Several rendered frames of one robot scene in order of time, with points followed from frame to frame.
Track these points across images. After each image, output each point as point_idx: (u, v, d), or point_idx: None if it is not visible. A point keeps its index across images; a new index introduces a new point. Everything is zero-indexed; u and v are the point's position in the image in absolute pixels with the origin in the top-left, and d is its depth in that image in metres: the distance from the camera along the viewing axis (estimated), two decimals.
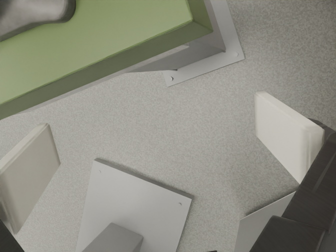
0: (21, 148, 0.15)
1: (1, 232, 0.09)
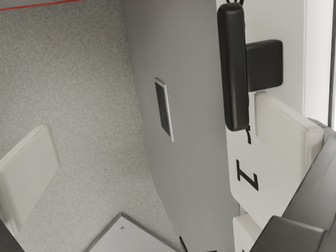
0: (21, 148, 0.15)
1: (1, 232, 0.09)
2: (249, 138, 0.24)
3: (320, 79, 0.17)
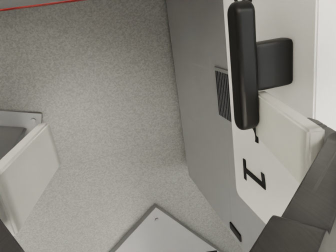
0: (21, 148, 0.15)
1: (1, 232, 0.09)
2: (257, 137, 0.24)
3: (331, 77, 0.17)
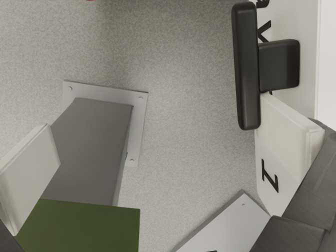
0: (21, 148, 0.15)
1: (1, 232, 0.09)
2: None
3: (335, 82, 0.16)
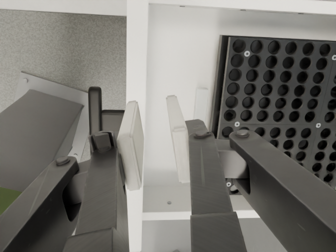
0: (132, 117, 0.17)
1: (111, 196, 0.10)
2: None
3: None
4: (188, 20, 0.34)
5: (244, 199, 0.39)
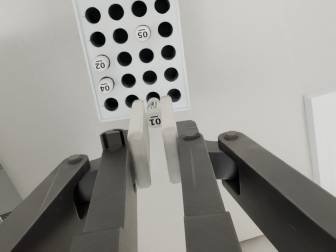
0: (140, 116, 0.17)
1: (120, 195, 0.10)
2: None
3: None
4: None
5: None
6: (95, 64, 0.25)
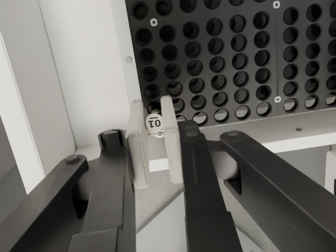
0: (139, 116, 0.17)
1: (118, 195, 0.10)
2: None
3: None
4: None
5: None
6: None
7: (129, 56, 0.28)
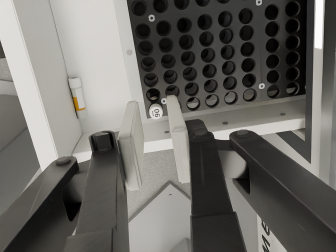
0: (132, 117, 0.17)
1: (111, 196, 0.10)
2: None
3: (17, 50, 0.23)
4: None
5: None
6: None
7: (130, 49, 0.32)
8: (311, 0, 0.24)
